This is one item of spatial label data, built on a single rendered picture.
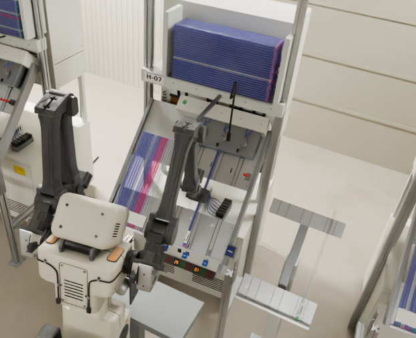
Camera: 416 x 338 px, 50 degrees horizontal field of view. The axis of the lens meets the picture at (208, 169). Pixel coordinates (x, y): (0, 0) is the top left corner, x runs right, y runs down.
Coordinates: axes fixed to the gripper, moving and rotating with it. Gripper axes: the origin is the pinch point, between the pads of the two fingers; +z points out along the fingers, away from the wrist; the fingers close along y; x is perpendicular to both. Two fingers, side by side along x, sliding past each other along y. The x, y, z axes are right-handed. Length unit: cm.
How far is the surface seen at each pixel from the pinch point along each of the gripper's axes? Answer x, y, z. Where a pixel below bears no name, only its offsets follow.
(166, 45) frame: -62, 37, -22
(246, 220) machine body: -1, -16, 49
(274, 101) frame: -53, -20, -11
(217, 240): 16.4, -12.3, 10.9
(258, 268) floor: 22, -25, 112
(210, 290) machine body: 45, -4, 77
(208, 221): 9.2, -4.6, 10.7
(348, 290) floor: 15, -86, 119
